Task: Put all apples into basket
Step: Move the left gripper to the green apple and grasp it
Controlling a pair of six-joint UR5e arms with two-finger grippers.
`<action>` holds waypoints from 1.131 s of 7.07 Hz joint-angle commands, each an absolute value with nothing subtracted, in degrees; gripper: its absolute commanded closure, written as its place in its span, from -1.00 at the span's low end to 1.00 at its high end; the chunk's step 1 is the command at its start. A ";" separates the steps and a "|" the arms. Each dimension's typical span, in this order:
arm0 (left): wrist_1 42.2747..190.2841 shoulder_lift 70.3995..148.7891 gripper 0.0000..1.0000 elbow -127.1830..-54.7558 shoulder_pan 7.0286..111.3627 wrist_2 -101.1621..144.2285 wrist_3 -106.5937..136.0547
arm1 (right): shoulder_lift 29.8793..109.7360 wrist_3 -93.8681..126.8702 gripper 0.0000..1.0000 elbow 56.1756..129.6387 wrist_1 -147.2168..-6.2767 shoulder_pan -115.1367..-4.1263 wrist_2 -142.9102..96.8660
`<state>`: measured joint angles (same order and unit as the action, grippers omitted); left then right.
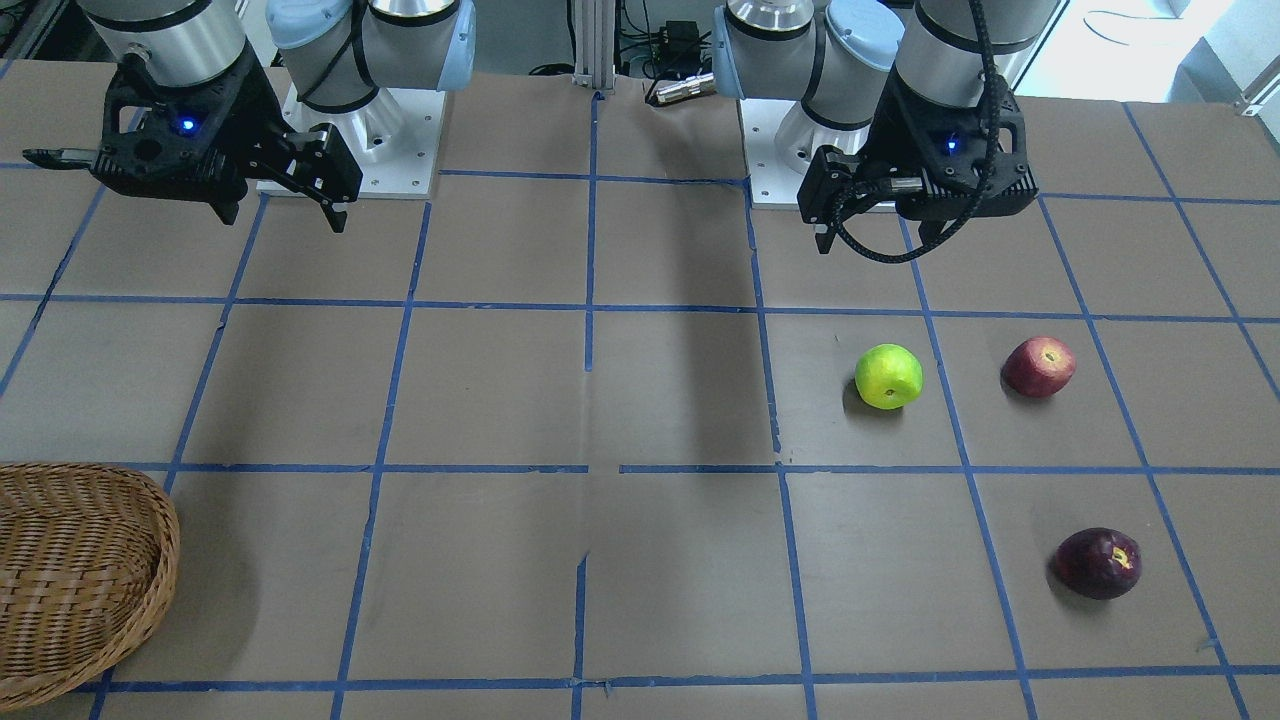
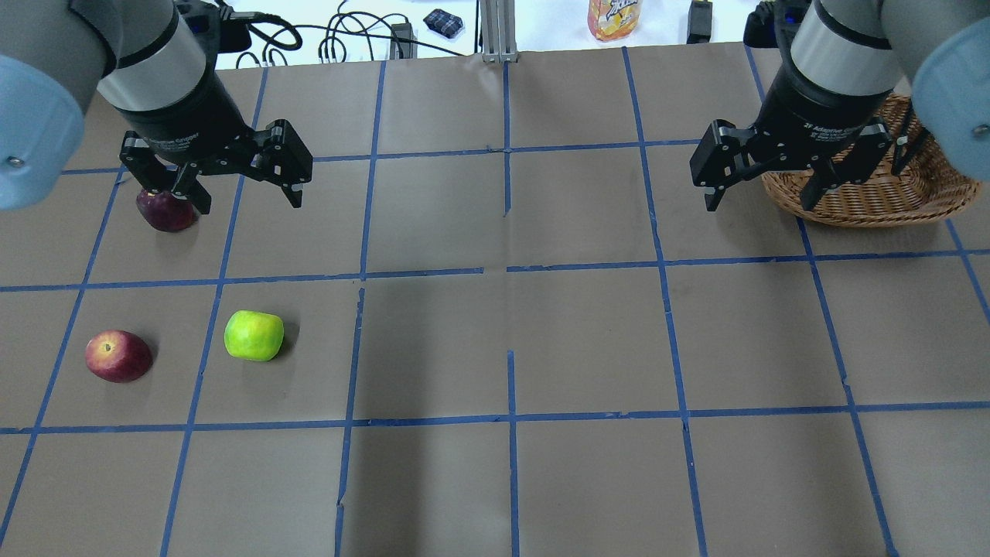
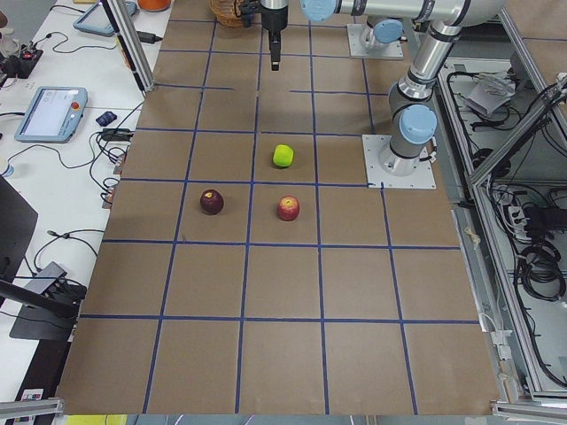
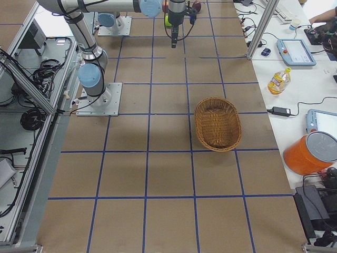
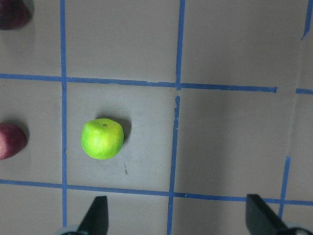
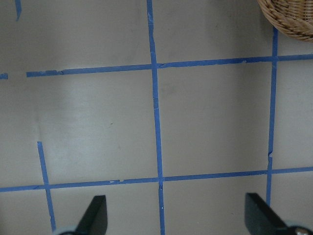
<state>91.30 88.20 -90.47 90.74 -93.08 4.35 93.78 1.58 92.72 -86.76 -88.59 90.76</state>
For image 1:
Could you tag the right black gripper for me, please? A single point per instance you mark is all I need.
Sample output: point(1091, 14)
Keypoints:
point(257, 117)

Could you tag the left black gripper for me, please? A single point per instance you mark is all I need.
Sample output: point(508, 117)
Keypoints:
point(893, 128)

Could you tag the green apple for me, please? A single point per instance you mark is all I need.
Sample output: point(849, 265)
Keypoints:
point(888, 377)

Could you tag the red apple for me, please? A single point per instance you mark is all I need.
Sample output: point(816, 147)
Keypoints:
point(1039, 367)

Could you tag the dark purple apple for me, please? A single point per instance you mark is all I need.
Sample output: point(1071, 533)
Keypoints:
point(1098, 563)

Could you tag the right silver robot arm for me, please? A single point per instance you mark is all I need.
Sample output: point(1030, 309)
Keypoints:
point(338, 54)

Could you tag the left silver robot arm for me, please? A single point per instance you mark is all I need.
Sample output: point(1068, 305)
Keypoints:
point(836, 59)

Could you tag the woven wicker basket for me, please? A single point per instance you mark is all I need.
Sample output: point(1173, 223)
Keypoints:
point(89, 568)

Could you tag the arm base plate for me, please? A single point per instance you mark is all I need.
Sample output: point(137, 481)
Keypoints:
point(779, 140)
point(395, 139)

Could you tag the aluminium frame post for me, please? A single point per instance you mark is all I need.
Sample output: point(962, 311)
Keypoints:
point(594, 35)

